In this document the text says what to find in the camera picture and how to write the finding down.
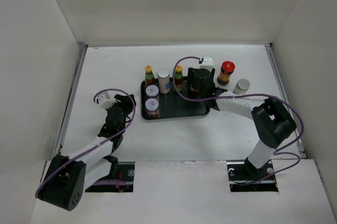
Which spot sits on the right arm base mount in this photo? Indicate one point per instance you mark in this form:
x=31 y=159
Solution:
x=243 y=178

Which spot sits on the white lid sauce jar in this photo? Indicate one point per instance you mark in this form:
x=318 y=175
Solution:
x=152 y=107
x=152 y=91

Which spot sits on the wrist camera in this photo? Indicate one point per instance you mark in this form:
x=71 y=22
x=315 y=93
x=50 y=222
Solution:
x=207 y=62
x=104 y=100

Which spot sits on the white pepper shaker blue label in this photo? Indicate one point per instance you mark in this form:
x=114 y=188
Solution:
x=241 y=87

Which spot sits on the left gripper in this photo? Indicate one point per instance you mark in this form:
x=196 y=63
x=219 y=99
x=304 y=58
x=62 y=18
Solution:
x=125 y=102

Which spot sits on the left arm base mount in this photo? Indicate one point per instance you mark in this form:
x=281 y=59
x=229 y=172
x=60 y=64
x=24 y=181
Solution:
x=110 y=175

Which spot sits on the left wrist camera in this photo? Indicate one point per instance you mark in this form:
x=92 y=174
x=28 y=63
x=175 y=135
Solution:
x=104 y=100

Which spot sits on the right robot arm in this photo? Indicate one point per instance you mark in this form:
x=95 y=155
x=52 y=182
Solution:
x=273 y=122

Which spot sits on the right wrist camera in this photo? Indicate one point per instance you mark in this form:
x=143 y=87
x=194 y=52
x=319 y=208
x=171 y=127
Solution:
x=207 y=62

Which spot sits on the red cap dark sauce jar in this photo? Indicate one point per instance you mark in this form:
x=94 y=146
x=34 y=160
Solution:
x=227 y=69

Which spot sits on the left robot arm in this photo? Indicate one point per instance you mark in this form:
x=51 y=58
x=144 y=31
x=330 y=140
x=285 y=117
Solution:
x=68 y=177

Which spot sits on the green label sauce bottle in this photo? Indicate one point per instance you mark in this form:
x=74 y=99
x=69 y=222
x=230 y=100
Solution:
x=149 y=76
x=178 y=78

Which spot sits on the black rectangular tray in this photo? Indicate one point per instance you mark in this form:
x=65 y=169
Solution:
x=171 y=106

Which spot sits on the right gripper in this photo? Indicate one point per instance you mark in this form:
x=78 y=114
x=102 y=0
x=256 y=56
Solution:
x=190 y=77

